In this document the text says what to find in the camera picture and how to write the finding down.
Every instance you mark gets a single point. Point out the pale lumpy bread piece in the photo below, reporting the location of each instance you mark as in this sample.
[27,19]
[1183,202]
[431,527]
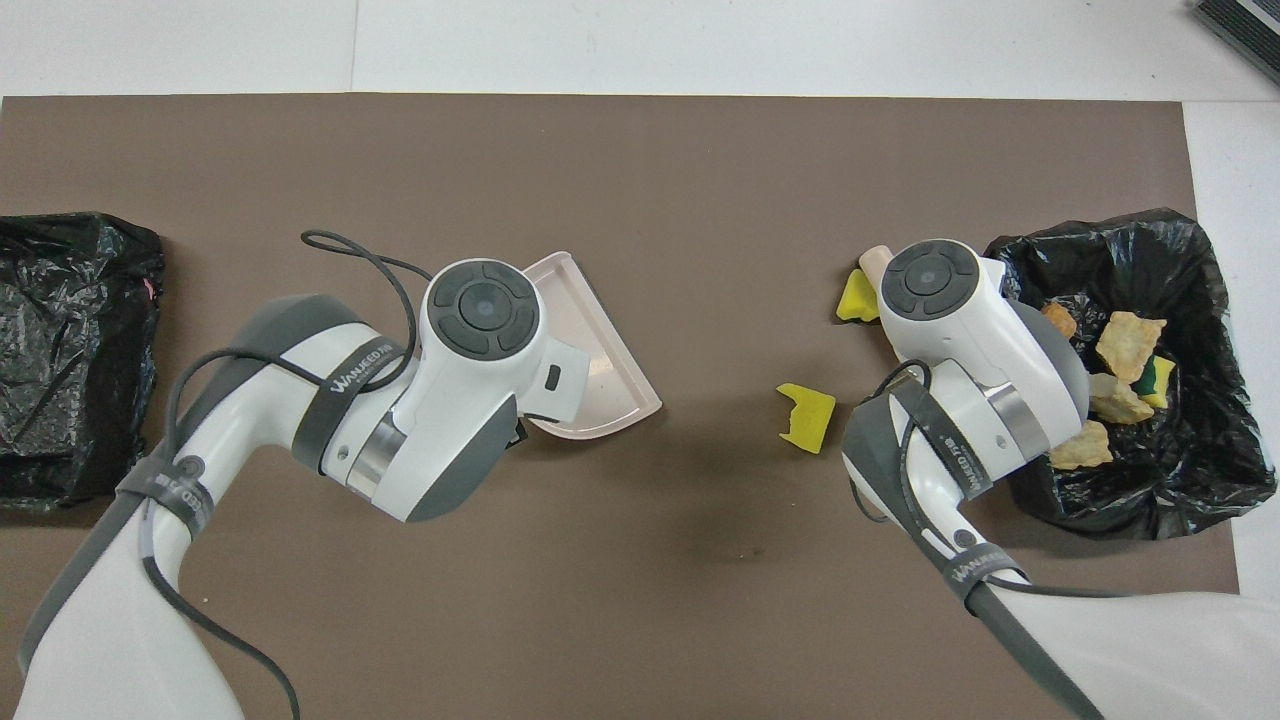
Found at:
[1130,343]

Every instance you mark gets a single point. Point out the brown oval bread roll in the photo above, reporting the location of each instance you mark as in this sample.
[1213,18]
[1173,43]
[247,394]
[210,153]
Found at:
[1058,318]

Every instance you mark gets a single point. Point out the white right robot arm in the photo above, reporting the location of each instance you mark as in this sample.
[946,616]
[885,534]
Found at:
[960,320]

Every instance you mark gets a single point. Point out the black bag bin pink mark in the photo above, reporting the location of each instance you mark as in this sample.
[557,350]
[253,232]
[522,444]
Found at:
[70,350]

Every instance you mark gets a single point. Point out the notched yellow sponge piece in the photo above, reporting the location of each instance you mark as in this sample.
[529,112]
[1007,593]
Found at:
[808,417]

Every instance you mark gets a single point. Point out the beige plastic dustpan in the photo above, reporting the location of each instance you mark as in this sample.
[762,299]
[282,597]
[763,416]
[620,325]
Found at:
[600,370]

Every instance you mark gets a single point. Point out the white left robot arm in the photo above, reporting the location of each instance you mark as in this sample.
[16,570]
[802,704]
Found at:
[450,400]

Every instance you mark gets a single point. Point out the black bag lined bin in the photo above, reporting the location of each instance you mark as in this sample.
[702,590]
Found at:
[1200,470]

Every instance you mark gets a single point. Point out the beige hand brush black bristles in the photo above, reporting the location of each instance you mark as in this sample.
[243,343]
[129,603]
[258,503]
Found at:
[876,262]

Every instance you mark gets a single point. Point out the dark ribbed device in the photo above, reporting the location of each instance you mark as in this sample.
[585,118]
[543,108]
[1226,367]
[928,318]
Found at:
[1240,25]

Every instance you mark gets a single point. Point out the brown table mat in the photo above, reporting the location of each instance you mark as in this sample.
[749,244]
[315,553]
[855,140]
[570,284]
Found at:
[700,180]

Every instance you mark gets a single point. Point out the golden croissant piece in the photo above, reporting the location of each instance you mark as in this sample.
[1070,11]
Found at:
[1117,400]
[1082,446]

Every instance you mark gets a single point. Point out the yellow sponge piece green back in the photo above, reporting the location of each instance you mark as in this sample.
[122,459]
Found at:
[1160,382]

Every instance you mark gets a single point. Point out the yellow sponge piece dark dot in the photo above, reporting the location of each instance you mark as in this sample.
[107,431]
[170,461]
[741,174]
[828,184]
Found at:
[858,298]

